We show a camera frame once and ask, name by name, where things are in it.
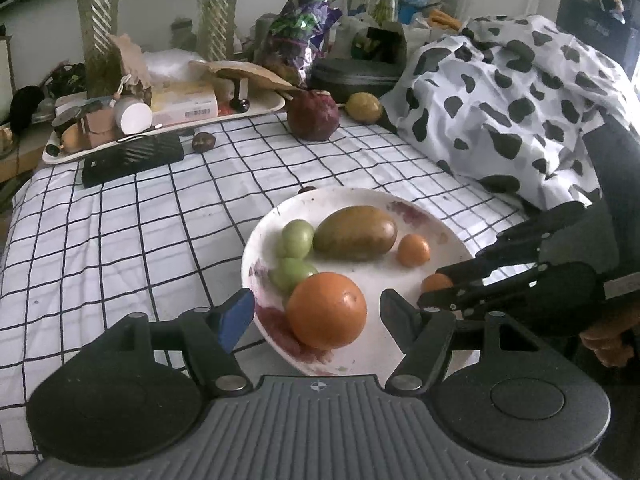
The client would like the small cardboard box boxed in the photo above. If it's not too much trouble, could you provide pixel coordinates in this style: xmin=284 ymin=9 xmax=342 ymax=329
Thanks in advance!
xmin=81 ymin=109 xmax=122 ymax=147

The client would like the small tangerine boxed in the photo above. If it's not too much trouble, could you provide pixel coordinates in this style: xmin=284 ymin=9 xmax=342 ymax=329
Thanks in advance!
xmin=397 ymin=233 xmax=431 ymax=268
xmin=420 ymin=273 xmax=455 ymax=295

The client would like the white cylindrical jar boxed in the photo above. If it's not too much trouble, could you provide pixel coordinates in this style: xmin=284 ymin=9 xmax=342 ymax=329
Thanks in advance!
xmin=113 ymin=98 xmax=153 ymax=135

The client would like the green brown mango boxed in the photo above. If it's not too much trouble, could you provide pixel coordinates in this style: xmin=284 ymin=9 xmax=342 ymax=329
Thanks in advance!
xmin=313 ymin=205 xmax=399 ymax=261

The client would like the black zipped case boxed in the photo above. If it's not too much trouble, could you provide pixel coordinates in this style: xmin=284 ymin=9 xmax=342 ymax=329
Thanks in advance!
xmin=305 ymin=58 xmax=407 ymax=104

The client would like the green round fruit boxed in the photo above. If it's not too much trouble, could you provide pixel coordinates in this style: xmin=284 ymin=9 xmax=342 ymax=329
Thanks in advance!
xmin=269 ymin=257 xmax=319 ymax=296
xmin=281 ymin=219 xmax=316 ymax=259

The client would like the black round object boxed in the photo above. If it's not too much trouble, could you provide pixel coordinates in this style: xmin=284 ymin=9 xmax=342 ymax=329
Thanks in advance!
xmin=10 ymin=85 xmax=46 ymax=136

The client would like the white oblong tray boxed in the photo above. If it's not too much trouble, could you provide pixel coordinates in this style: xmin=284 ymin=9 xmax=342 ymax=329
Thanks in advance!
xmin=42 ymin=90 xmax=287 ymax=165

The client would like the dark red pomegranate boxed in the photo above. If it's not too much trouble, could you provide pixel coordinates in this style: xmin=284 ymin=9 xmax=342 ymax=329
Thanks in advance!
xmin=286 ymin=88 xmax=341 ymax=142

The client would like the purple foil bouquet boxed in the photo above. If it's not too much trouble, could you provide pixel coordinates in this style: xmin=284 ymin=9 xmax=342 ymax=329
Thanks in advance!
xmin=264 ymin=0 xmax=342 ymax=84

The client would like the cow print blanket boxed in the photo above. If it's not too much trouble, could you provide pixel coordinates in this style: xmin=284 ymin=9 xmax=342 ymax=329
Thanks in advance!
xmin=381 ymin=14 xmax=640 ymax=212

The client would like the pale yellow carton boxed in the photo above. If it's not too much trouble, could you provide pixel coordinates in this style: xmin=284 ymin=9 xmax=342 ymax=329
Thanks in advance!
xmin=149 ymin=82 xmax=220 ymax=127

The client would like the white floral plate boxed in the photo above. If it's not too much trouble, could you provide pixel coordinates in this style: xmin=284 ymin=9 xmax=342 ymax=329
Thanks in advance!
xmin=240 ymin=187 xmax=477 ymax=377

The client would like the person's right hand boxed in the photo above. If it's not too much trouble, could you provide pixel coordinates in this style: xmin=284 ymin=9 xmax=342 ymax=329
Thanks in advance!
xmin=579 ymin=304 xmax=639 ymax=367

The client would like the black checked white tablecloth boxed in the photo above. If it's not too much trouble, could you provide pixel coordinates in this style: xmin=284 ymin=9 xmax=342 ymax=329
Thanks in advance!
xmin=0 ymin=106 xmax=531 ymax=476

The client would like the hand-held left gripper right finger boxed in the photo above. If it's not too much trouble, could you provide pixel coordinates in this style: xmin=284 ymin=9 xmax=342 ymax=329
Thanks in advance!
xmin=379 ymin=288 xmax=567 ymax=392

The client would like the brown paper bag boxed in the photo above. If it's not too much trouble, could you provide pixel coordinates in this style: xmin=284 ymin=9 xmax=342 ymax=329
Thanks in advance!
xmin=189 ymin=59 xmax=307 ymax=93

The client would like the blue container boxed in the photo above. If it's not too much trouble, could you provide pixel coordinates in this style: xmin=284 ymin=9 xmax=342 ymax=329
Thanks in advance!
xmin=397 ymin=0 xmax=430 ymax=24

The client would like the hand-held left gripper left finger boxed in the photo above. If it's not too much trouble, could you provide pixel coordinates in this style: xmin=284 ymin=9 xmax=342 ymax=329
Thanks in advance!
xmin=79 ymin=288 xmax=256 ymax=396

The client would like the large orange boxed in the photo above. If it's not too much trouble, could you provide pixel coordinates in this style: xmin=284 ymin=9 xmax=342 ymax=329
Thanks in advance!
xmin=285 ymin=271 xmax=369 ymax=351

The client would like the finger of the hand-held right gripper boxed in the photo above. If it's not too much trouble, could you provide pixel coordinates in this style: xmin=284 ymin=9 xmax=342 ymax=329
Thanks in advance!
xmin=479 ymin=201 xmax=590 ymax=262
xmin=417 ymin=259 xmax=551 ymax=319

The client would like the tall ribbed glass vase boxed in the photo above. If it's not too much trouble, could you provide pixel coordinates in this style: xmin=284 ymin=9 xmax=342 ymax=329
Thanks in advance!
xmin=64 ymin=0 xmax=127 ymax=97
xmin=191 ymin=0 xmax=247 ymax=62

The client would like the black ribbed flat box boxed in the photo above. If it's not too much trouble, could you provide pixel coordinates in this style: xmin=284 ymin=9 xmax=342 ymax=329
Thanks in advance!
xmin=81 ymin=133 xmax=185 ymax=189

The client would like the yellow round fruit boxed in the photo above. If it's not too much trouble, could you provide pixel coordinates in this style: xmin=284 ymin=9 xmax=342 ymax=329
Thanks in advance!
xmin=345 ymin=91 xmax=385 ymax=124

